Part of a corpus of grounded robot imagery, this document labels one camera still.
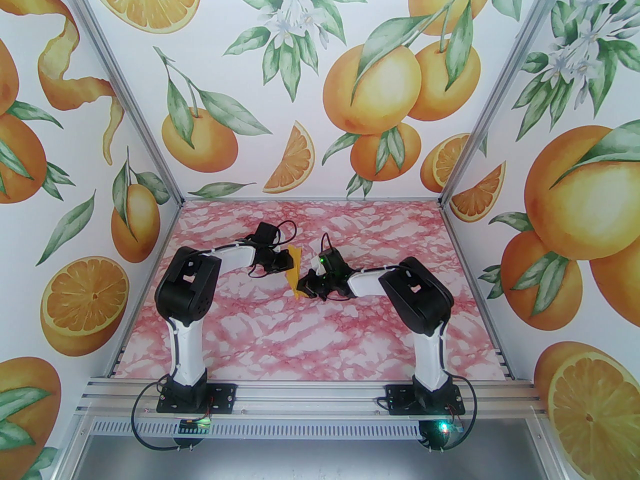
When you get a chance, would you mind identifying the aluminium frame post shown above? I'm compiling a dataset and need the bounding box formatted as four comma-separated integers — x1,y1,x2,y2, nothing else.
52,0,186,210
437,0,576,210

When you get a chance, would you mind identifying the aluminium mounting rail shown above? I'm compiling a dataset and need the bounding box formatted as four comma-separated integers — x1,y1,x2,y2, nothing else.
75,377,547,421

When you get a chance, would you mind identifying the perforated metal strip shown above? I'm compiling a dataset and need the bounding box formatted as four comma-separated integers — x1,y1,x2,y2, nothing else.
87,418,426,439

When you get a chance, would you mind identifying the yellow paper sheet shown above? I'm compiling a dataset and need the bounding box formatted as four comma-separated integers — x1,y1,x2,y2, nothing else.
285,245,304,300

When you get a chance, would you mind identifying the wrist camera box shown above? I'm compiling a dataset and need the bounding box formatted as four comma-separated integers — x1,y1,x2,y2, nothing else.
254,221,281,246
311,249,346,276

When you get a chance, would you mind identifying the black base cable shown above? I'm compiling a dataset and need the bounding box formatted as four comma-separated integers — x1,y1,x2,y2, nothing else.
422,383,483,454
130,384,211,453

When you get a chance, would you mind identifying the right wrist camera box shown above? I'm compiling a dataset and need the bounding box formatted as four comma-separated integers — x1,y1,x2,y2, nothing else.
311,249,346,276

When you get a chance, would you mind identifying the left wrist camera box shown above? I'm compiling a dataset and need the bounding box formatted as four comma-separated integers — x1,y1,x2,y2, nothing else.
254,221,281,246

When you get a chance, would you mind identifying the aluminium back rail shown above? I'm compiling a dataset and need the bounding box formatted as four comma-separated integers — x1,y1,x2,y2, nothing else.
181,196,445,204

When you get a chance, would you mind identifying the grey metal shelf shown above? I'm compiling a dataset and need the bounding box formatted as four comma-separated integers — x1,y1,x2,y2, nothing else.
75,435,551,480

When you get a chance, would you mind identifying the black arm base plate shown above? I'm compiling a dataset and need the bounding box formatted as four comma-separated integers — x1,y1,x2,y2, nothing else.
385,384,467,415
156,382,237,414

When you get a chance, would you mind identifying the aluminium side rail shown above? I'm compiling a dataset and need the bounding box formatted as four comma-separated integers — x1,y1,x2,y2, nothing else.
440,203,516,381
102,203,185,379

